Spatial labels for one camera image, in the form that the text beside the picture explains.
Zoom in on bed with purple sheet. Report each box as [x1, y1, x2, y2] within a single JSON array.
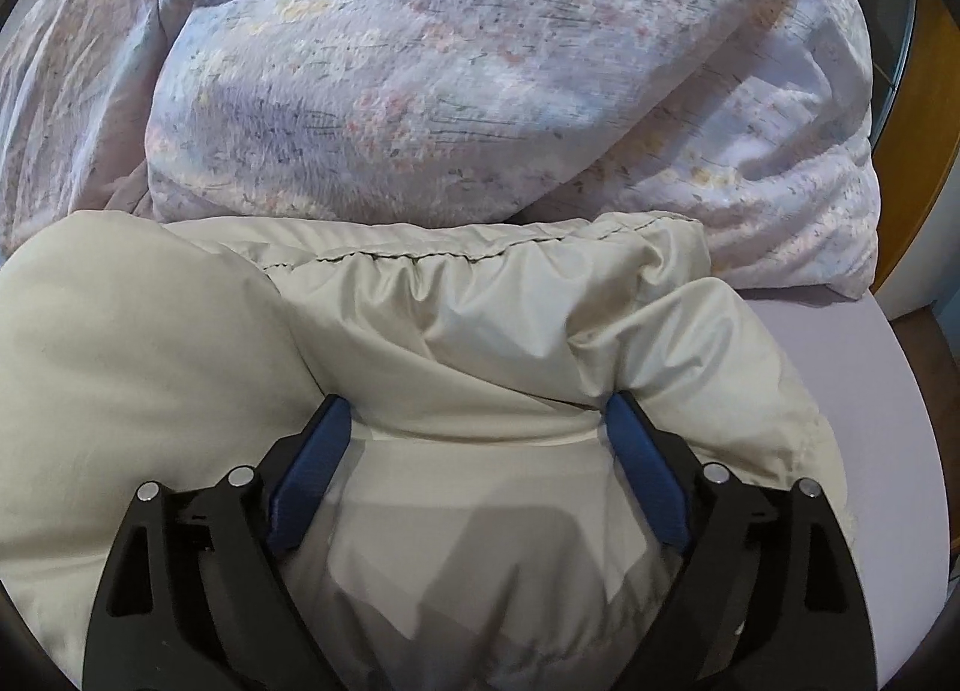
[[739, 284, 960, 691]]

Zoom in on floral pillow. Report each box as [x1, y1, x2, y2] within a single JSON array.
[[144, 0, 880, 302]]

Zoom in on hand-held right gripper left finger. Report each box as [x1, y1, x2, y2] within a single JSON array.
[[82, 394, 353, 691]]

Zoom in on wooden framed glass door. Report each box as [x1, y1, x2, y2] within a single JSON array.
[[823, 0, 960, 321]]

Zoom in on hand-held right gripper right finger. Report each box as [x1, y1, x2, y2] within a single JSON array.
[[604, 391, 875, 691]]

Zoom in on cream puffer jacket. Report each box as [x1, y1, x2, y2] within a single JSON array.
[[0, 211, 857, 691]]

